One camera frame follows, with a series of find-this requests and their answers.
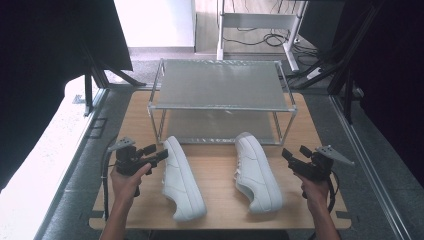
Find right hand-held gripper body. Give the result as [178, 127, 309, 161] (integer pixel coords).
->
[289, 144, 356, 200]

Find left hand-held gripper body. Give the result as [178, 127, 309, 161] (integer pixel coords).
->
[107, 136, 155, 198]

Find white sneaker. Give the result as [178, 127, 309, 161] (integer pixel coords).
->
[233, 131, 284, 215]
[161, 135, 208, 223]

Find metal two-tier shoe rack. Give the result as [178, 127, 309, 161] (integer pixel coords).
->
[146, 58, 298, 147]

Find person's left hand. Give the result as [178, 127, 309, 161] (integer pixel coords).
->
[110, 162, 152, 205]

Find person's right hand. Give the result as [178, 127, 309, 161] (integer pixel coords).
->
[294, 171, 331, 212]

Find black metal stand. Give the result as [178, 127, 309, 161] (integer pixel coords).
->
[78, 43, 148, 118]
[289, 0, 384, 125]

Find dark curtain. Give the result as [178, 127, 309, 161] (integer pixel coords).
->
[0, 0, 134, 193]
[298, 0, 424, 188]

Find black floor cables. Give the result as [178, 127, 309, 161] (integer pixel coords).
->
[222, 0, 321, 68]

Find white metal desk frame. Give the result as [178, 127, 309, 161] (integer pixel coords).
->
[215, 0, 310, 73]

